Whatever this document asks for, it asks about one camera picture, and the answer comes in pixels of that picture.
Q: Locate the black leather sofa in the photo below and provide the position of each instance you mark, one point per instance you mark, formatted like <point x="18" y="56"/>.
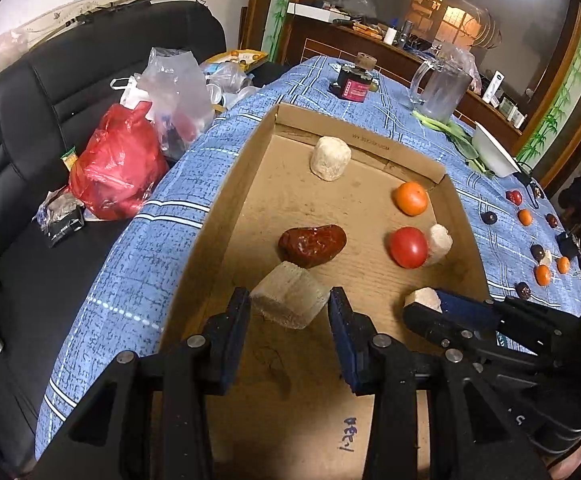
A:
<point x="20" y="110"/>

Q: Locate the flat white box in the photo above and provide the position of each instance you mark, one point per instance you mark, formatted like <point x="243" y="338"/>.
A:
<point x="313" y="12"/>

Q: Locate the crumpled clear plastic bag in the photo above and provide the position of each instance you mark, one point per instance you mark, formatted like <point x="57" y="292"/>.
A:
<point x="175" y="95"/>

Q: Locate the dark purple plum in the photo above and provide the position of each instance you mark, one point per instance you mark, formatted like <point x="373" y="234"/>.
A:
<point x="537" y="251"/>

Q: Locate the red plastic bag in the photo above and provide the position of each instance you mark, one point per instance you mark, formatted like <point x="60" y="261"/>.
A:
<point x="118" y="170"/>

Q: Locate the white tube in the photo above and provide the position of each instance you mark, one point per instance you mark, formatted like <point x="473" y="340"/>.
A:
<point x="493" y="85"/>

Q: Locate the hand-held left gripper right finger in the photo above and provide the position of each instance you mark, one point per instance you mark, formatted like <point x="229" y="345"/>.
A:
<point x="343" y="340"/>

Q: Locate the large red jujube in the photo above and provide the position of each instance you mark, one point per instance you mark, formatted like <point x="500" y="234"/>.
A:
<point x="312" y="245"/>

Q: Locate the wooden counter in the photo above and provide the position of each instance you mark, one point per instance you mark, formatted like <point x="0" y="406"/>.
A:
<point x="320" y="40"/>

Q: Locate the small white carton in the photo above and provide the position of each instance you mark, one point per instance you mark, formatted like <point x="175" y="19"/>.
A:
<point x="513" y="110"/>

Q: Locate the black snack packet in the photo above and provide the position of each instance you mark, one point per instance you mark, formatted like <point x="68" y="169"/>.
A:
<point x="63" y="222"/>

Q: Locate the clear plastic pitcher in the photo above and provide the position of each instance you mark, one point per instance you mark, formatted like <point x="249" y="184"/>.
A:
<point x="440" y="87"/>

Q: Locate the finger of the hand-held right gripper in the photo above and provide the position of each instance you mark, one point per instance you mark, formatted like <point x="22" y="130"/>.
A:
<point x="440" y="330"/>
<point x="465" y="307"/>

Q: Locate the white plastic bag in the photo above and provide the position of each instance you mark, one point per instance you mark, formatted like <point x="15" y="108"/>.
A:
<point x="128" y="91"/>

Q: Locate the brown cardboard box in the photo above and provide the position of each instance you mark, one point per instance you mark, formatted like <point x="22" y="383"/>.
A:
<point x="270" y="200"/>

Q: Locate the large red tomato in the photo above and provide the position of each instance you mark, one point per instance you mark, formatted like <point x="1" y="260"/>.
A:
<point x="408" y="246"/>

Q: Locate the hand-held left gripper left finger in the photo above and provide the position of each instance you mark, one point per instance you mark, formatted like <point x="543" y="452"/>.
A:
<point x="235" y="340"/>

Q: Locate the green leafy vegetable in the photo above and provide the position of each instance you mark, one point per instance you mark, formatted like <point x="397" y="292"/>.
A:
<point x="455" y="132"/>

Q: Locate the orange tangerine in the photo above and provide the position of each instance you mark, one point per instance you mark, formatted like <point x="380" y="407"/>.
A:
<point x="563" y="264"/>
<point x="542" y="274"/>
<point x="410" y="198"/>
<point x="524" y="217"/>

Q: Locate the white bowl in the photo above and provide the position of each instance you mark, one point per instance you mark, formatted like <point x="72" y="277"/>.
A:
<point x="493" y="152"/>

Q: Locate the green yellow packet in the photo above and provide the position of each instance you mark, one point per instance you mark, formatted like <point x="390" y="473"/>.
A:
<point x="69" y="158"/>

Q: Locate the dark perfume bottle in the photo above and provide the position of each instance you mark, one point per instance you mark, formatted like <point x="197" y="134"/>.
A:
<point x="353" y="82"/>

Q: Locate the black power adapter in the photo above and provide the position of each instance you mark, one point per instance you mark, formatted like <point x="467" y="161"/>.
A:
<point x="526" y="178"/>

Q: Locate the black bag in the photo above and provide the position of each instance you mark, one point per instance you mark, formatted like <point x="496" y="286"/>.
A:
<point x="578" y="187"/>

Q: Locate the dark red jujube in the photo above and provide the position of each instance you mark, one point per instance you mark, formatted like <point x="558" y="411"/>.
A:
<point x="551" y="220"/>
<point x="489" y="217"/>

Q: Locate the clear plastic containers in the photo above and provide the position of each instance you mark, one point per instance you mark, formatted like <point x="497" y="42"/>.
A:
<point x="228" y="80"/>

